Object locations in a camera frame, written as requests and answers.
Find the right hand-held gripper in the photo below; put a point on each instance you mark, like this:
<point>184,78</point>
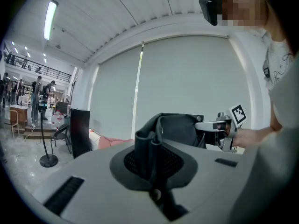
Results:
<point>238,115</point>

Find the narrow grey roller blind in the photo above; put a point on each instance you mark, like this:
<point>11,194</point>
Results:
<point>114,94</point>

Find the long ceiling light fixture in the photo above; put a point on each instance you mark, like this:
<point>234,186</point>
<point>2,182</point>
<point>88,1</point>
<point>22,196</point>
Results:
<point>50,20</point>

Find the person's right forearm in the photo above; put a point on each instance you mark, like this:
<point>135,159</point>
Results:
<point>254,136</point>

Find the black head-worn camera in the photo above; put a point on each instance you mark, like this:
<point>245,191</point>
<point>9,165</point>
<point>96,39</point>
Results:
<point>210,6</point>

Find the wide grey roller blind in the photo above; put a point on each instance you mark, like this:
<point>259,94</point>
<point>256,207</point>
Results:
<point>191,78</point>

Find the person's head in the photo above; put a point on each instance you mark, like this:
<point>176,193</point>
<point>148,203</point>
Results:
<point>247,6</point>

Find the dark wooden box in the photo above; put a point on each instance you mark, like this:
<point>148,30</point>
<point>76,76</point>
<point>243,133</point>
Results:
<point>61,107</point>

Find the wooden cabinet with white top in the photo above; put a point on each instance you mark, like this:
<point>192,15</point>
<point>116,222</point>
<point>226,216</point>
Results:
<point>19,112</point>

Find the pink cushion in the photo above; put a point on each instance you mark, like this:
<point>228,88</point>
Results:
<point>112,142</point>

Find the black chair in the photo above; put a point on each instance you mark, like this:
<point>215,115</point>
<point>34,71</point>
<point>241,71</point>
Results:
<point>61,134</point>

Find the black stanchion post with sign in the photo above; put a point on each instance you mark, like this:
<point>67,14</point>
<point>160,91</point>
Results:
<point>47,160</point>

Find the black mezzanine railing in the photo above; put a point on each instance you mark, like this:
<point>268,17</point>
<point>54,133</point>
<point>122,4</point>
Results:
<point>46,71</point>

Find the wooden chair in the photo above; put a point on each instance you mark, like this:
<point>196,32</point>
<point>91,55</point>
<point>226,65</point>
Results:
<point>14,118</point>

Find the black upright cabinet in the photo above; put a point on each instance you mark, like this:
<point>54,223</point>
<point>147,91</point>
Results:
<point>80,132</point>

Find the person's white printed shirt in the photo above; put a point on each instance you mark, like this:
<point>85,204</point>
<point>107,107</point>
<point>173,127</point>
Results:
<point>279,62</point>

